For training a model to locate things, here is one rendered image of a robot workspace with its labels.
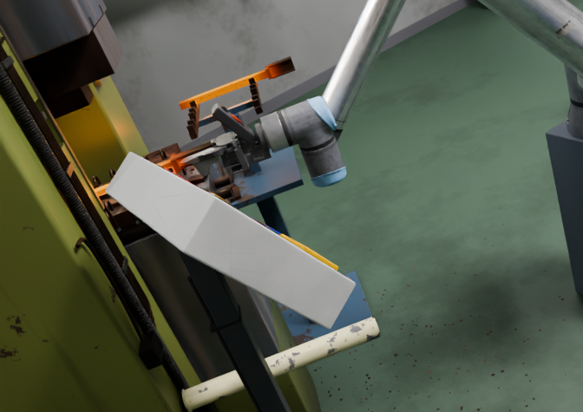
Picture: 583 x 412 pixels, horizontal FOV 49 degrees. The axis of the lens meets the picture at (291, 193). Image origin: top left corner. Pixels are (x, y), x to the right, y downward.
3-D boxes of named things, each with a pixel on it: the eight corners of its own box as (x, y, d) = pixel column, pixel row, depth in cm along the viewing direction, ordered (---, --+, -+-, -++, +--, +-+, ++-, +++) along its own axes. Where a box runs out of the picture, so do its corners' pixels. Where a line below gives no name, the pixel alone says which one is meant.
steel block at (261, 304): (265, 276, 198) (206, 151, 179) (280, 356, 164) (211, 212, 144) (95, 343, 199) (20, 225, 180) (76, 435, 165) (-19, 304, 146)
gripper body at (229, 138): (226, 178, 155) (273, 160, 154) (212, 147, 151) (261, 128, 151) (225, 166, 162) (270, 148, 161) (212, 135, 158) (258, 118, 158)
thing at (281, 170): (290, 138, 235) (288, 134, 234) (304, 184, 199) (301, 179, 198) (213, 167, 237) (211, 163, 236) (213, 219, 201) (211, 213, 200)
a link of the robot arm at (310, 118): (342, 136, 154) (329, 99, 149) (292, 155, 154) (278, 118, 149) (333, 124, 162) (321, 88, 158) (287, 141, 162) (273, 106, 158)
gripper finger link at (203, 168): (188, 185, 154) (224, 170, 154) (178, 164, 152) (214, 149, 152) (187, 179, 157) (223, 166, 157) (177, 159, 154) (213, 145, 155)
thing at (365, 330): (377, 328, 142) (370, 310, 139) (384, 343, 137) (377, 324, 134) (191, 400, 143) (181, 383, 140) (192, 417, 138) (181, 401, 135)
